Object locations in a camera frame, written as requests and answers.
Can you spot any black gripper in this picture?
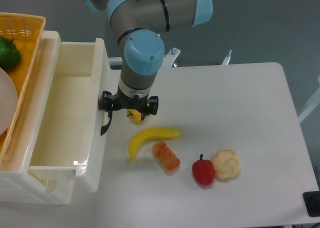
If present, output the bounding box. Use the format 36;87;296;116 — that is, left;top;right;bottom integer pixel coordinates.
98;88;159;121

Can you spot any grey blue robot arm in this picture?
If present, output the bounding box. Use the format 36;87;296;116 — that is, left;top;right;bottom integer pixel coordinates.
84;0;213;116

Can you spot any white drawer cabinet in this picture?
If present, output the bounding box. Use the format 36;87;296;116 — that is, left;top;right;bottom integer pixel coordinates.
0;31;75;204

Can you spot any yellow toy bell pepper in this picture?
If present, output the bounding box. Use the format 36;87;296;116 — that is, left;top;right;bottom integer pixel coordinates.
126;109;143;125

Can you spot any yellow toy banana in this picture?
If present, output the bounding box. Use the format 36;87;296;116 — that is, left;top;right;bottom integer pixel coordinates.
128;127;182;163

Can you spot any orange toy croissant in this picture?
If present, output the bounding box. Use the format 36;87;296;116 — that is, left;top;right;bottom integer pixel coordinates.
151;141;181;173

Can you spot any red toy bell pepper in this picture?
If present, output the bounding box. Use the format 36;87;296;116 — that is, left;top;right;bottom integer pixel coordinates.
192;153;215;186

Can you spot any beige toy bread roll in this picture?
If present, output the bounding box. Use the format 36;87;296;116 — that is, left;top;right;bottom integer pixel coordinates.
211;149;240;180

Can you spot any white plate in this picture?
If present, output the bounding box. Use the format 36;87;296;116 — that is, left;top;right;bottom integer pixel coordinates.
0;68;18;135

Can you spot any green toy bell pepper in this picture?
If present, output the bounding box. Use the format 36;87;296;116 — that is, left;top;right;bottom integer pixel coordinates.
0;36;21;71

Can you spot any yellow wicker basket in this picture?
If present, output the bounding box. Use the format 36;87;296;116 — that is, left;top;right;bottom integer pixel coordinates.
0;12;46;160

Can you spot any black device at edge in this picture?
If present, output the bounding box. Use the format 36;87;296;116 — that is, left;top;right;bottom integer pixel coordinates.
302;190;320;217

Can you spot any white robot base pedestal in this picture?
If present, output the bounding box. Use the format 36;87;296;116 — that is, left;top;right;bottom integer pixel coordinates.
108;47;233;70

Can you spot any white metal frame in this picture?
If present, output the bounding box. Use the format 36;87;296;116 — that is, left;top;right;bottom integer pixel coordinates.
297;87;320;124

